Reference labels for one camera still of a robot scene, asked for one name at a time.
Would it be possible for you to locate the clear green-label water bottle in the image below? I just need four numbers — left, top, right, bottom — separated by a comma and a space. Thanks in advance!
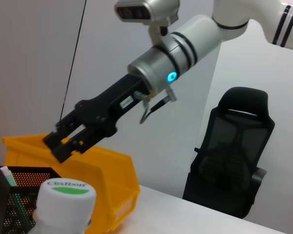
29, 179, 98, 234

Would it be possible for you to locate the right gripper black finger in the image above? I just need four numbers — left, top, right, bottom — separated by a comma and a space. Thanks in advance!
51, 125, 109, 164
42, 107, 88, 152

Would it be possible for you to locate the green pen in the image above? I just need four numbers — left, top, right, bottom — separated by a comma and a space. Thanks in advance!
0, 166, 31, 231

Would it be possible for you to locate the yellow plastic storage bin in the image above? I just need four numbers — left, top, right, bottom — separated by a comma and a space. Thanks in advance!
1, 133, 140, 234

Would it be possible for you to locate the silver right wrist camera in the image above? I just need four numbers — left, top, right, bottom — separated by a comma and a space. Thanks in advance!
113, 0, 181, 47

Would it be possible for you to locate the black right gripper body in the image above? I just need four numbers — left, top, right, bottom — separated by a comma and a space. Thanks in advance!
75, 73, 152, 137

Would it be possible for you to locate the black mesh office chair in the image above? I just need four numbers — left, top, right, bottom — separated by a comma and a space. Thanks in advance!
182, 87, 276, 219

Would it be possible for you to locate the black mesh pen holder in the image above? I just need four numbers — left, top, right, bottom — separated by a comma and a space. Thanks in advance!
0, 165, 62, 234

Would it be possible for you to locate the right wrist grey cable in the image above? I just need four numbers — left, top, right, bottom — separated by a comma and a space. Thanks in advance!
139, 85, 178, 124

